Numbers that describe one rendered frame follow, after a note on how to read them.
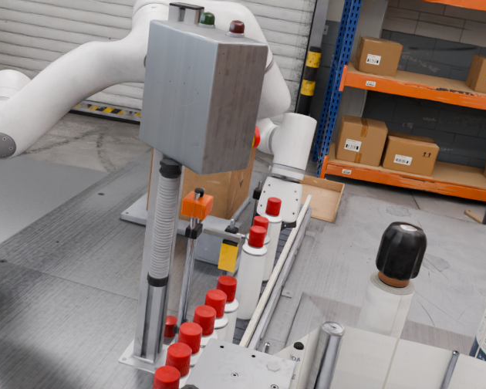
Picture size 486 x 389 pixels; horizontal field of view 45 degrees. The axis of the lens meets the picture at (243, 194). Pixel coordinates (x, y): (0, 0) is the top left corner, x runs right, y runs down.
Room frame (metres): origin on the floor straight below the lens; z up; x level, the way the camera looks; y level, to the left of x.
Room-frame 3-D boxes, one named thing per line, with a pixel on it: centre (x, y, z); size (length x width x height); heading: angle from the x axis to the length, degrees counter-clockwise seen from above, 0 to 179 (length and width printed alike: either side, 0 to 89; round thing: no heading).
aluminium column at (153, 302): (0.95, 0.13, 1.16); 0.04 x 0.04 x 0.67; 79
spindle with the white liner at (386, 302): (0.98, -0.31, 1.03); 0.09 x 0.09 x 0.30
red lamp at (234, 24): (0.86, 0.05, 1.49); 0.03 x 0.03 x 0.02
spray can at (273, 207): (1.25, -0.07, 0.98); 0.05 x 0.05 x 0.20
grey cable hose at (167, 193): (0.82, 0.11, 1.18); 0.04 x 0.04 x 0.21
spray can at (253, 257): (1.07, -0.04, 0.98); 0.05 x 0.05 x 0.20
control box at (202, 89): (0.87, 0.09, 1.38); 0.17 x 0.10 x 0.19; 44
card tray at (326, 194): (1.94, -0.21, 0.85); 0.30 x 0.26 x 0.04; 169
